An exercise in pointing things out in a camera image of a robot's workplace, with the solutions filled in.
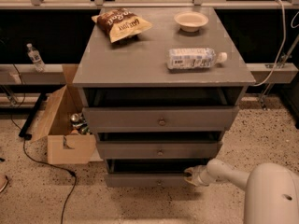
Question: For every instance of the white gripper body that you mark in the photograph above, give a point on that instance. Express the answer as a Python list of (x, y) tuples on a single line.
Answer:
[(200, 175)]

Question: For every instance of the grey bottom drawer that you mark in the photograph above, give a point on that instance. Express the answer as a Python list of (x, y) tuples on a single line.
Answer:
[(149, 173)]

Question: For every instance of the grey drawer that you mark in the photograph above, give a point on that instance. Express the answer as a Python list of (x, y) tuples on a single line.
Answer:
[(156, 119), (149, 173), (159, 145)]

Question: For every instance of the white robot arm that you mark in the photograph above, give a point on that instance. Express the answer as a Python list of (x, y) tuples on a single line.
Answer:
[(271, 190)]

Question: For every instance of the grey middle drawer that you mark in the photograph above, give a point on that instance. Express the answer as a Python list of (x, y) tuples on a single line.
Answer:
[(159, 145)]

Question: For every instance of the grey drawer cabinet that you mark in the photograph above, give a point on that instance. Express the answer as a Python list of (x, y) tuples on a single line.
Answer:
[(134, 74)]

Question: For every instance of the grey top drawer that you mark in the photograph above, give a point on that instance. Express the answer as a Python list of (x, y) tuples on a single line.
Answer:
[(156, 119)]

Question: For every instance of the lying plastic water bottle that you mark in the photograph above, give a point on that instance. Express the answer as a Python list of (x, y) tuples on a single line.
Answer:
[(194, 58)]

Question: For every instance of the low metal ledge beam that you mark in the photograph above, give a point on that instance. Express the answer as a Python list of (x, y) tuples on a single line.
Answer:
[(60, 74)]

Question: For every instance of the cans in box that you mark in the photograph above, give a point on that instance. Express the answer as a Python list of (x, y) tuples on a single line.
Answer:
[(79, 124)]

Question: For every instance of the cardboard box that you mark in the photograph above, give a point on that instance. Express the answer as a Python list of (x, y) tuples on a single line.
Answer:
[(63, 147)]

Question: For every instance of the white paper bowl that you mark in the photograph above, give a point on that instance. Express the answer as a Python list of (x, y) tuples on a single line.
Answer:
[(191, 21)]

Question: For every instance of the brown chips bag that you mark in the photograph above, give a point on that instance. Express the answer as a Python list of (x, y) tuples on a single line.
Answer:
[(121, 23)]

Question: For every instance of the black metal leg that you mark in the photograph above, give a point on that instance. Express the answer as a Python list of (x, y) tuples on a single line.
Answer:
[(23, 132)]

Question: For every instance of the standing water bottle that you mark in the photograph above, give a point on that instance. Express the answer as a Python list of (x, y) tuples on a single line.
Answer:
[(35, 57)]

